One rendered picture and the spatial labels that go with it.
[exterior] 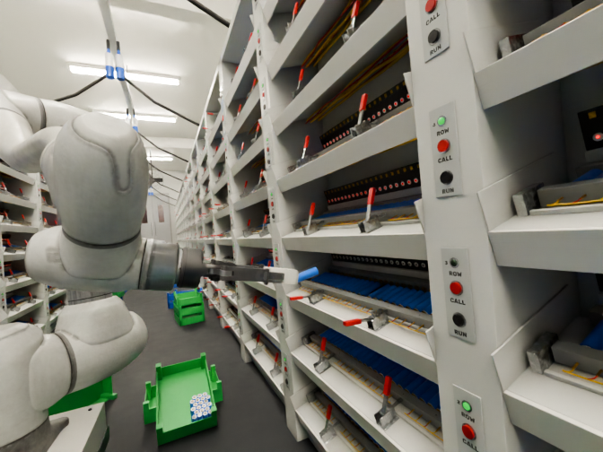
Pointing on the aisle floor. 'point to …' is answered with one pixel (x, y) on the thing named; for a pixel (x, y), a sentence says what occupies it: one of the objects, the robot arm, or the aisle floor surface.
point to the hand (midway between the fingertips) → (280, 275)
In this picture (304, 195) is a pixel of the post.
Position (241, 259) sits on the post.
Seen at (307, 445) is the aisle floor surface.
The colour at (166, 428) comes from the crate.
